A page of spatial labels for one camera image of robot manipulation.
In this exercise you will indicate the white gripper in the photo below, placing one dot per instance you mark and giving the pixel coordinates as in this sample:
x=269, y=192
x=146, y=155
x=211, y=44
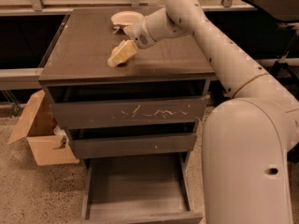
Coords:
x=139, y=34

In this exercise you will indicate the orange fruit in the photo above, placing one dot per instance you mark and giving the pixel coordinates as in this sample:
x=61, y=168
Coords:
x=115, y=50

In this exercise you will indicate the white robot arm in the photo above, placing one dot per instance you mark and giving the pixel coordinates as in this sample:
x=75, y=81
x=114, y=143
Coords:
x=245, y=140

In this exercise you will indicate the dark grey drawer cabinet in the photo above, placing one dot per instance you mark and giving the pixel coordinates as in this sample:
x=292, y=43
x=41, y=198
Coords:
x=77, y=71

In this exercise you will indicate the top drawer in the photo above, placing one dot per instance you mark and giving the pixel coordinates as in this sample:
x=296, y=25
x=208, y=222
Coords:
x=104, y=114

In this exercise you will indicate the middle drawer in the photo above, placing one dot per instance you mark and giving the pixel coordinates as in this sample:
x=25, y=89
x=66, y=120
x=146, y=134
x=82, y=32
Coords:
x=131, y=146

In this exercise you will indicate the open bottom drawer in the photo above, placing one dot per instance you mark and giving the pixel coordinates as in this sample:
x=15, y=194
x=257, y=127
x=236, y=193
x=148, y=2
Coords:
x=147, y=189

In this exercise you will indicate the white bowl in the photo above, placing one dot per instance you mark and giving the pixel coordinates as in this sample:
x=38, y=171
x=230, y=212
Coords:
x=125, y=18

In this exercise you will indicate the cardboard box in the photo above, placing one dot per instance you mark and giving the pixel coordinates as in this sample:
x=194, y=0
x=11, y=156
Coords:
x=48, y=143

